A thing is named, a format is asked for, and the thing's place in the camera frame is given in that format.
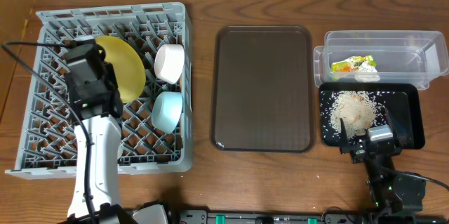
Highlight green orange snack wrapper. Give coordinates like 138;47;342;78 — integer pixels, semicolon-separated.
330;55;377;72

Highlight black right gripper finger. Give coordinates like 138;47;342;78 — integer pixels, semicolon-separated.
385;108;408;147
340;118;350;154

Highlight dark brown serving tray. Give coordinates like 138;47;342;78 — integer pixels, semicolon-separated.
210;25;316;153

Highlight black waste tray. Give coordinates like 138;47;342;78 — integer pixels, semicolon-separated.
319;83;425;150

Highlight yellow plate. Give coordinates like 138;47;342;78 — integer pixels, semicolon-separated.
95;36;146;103

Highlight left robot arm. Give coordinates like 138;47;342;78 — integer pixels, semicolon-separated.
67;59;123;220

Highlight spilled rice pile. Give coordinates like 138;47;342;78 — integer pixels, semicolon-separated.
319;91;388;140

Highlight white tissue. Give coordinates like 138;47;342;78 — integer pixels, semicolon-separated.
355;61;380;83

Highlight clear plastic bin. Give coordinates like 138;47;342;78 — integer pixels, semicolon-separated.
313;30;448;90

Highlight light blue bowl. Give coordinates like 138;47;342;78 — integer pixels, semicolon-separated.
151;91;183;133

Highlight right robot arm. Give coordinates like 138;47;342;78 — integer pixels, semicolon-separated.
340;111;426;223

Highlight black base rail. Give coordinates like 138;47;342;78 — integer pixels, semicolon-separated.
122;201;449;224

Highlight white bowl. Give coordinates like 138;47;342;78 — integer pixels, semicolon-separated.
154;44;185;84

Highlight grey plastic dish rack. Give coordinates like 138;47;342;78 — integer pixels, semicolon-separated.
9;2;194;180

